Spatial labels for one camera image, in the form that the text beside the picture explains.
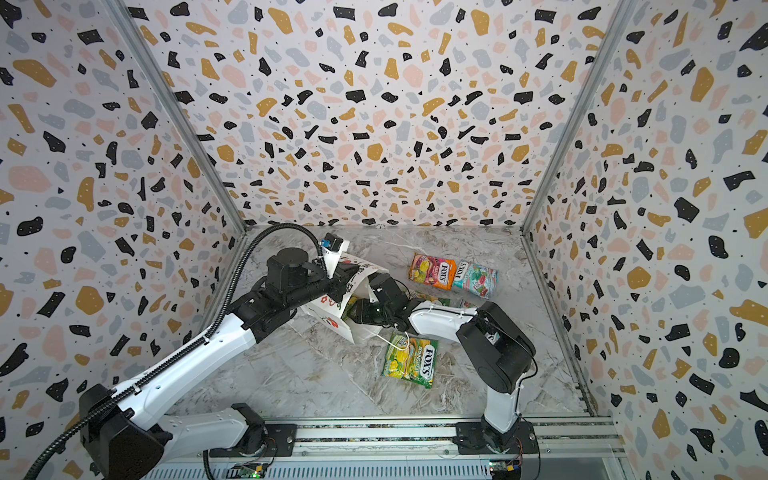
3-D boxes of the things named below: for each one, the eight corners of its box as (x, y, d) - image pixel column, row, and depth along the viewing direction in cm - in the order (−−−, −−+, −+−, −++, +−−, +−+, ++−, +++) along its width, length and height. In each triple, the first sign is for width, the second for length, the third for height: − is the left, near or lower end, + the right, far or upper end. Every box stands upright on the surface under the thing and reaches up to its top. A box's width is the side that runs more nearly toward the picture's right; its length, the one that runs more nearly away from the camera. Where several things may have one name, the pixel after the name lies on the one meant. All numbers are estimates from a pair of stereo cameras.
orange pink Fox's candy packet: (407, 283, 108) (407, 276, 105) (413, 259, 115) (413, 252, 112) (452, 291, 106) (453, 285, 103) (455, 266, 113) (456, 260, 110)
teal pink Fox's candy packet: (449, 286, 106) (450, 280, 104) (457, 264, 113) (458, 258, 110) (492, 299, 103) (494, 294, 100) (497, 276, 109) (499, 271, 107)
